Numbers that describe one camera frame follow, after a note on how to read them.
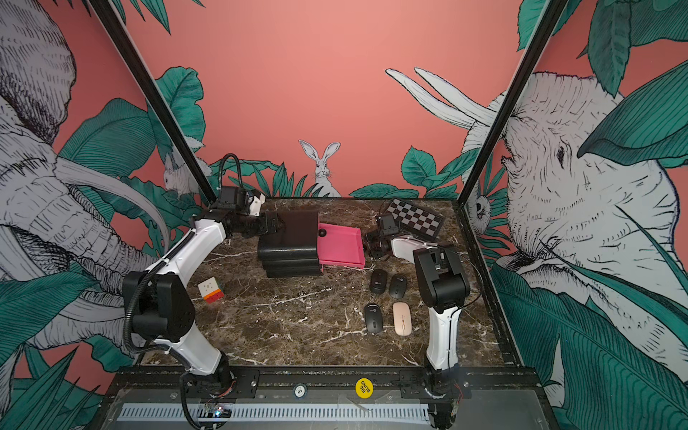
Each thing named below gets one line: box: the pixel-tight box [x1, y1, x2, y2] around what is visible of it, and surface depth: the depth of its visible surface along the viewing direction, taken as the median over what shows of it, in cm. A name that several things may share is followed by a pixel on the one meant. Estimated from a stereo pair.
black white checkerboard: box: [385, 197, 446, 238], surface depth 113 cm
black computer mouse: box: [364, 302, 384, 335], surface depth 87 cm
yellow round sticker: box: [354, 377, 374, 399], surface depth 75 cm
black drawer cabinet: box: [258, 209, 321, 278], surface depth 87 cm
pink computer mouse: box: [392, 301, 413, 337], surface depth 87 cm
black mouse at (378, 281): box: [369, 268, 388, 294], surface depth 95 cm
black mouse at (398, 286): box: [388, 273, 408, 300], surface depth 95 cm
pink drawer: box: [317, 222, 366, 269], surface depth 103 cm
